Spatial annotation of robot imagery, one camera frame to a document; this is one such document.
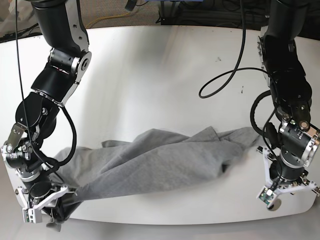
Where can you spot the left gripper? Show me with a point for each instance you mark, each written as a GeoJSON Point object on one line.
{"type": "Point", "coordinates": [286, 173]}

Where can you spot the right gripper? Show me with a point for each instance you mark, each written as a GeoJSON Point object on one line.
{"type": "Point", "coordinates": [53, 198]}

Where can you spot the grey T-shirt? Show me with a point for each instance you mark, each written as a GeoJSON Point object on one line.
{"type": "Point", "coordinates": [164, 178]}

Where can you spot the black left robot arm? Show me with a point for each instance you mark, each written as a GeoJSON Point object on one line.
{"type": "Point", "coordinates": [297, 138]}

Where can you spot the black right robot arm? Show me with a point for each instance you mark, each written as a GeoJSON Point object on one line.
{"type": "Point", "coordinates": [35, 118]}

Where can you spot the black rod on floor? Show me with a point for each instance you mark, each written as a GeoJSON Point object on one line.
{"type": "Point", "coordinates": [20, 33]}

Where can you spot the black brush on floor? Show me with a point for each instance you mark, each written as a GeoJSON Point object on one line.
{"type": "Point", "coordinates": [130, 5]}

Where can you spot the right table cable grommet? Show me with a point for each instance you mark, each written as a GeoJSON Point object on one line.
{"type": "Point", "coordinates": [275, 206]}

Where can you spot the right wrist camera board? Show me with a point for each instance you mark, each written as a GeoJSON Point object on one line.
{"type": "Point", "coordinates": [31, 215]}

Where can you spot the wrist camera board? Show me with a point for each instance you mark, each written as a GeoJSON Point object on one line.
{"type": "Point", "coordinates": [267, 196]}
{"type": "Point", "coordinates": [31, 215]}

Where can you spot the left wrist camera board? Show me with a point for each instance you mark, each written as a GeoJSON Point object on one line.
{"type": "Point", "coordinates": [267, 196]}

